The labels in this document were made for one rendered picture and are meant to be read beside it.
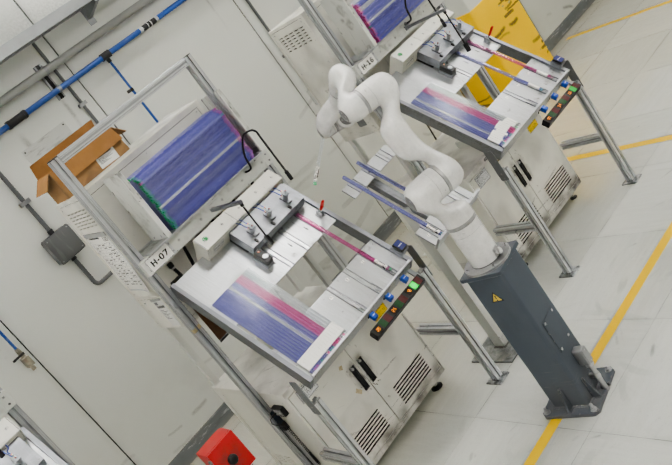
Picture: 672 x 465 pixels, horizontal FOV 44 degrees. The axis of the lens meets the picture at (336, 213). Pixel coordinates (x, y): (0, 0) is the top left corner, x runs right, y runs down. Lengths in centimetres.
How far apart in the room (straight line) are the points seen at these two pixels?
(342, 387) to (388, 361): 27
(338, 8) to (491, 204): 124
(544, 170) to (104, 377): 268
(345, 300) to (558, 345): 84
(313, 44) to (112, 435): 241
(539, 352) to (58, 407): 268
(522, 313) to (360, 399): 92
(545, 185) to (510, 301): 157
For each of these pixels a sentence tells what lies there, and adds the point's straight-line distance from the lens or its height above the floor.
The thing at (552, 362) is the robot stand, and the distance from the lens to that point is 323.
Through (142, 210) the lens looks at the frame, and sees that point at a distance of 334.
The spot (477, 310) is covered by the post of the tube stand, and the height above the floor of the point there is 24.
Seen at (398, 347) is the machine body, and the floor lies 33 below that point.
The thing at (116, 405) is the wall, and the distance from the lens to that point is 489.
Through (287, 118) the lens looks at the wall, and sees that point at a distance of 553.
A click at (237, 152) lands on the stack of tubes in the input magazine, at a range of 355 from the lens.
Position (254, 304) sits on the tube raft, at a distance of 329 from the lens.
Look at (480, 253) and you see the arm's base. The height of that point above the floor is 77.
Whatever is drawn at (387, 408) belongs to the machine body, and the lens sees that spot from 374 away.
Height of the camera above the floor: 203
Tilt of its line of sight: 17 degrees down
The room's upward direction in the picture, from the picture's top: 37 degrees counter-clockwise
